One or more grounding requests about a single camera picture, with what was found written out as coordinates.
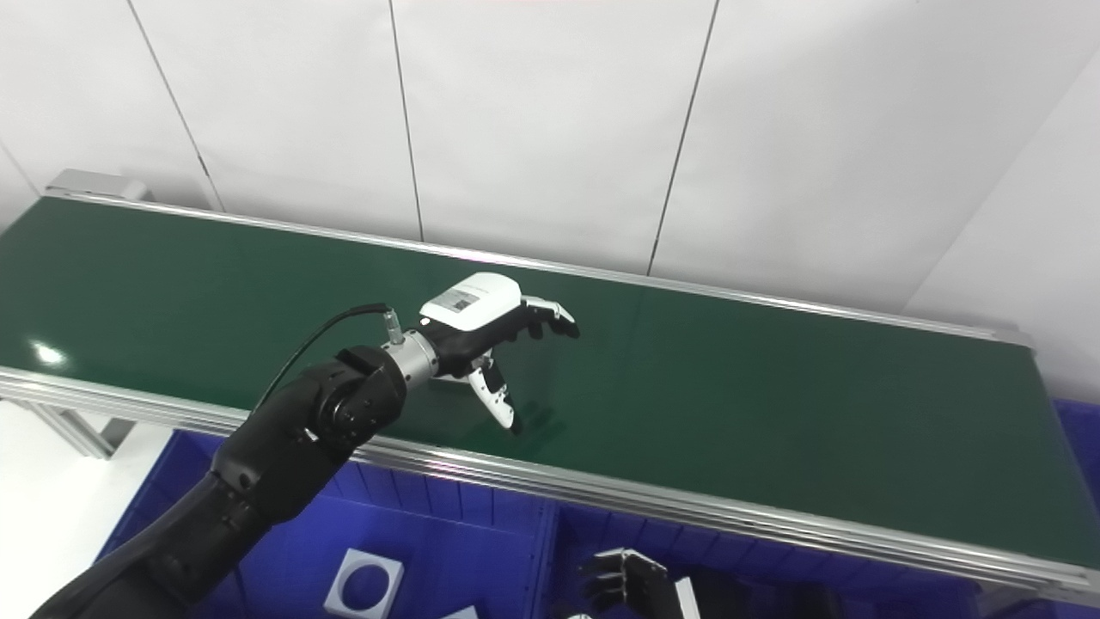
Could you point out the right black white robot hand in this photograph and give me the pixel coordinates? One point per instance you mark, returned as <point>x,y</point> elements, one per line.
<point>636,593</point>

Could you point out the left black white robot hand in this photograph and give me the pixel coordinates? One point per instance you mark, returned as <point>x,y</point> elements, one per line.
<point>473,322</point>

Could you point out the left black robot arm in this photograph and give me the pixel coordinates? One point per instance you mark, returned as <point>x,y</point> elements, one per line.
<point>275,473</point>

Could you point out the blue bin with black parts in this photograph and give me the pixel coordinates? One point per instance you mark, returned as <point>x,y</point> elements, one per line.
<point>567,542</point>

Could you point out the black block part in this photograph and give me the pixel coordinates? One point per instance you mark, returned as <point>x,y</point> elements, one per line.
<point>726,600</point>

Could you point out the blue bin with white parts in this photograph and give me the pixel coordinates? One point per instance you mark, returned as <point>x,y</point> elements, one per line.
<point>430,550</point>

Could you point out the grey conveyor motor box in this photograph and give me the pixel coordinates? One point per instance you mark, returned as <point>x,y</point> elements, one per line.
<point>94,183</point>

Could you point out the aluminium conveyor leg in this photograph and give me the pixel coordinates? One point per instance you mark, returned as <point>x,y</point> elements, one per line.
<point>73,430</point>

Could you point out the large empty blue bin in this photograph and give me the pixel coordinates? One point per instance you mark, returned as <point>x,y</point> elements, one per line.
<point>1084,447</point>

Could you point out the green conveyor belt aluminium frame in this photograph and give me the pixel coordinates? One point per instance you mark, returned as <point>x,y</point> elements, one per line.
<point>730,404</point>

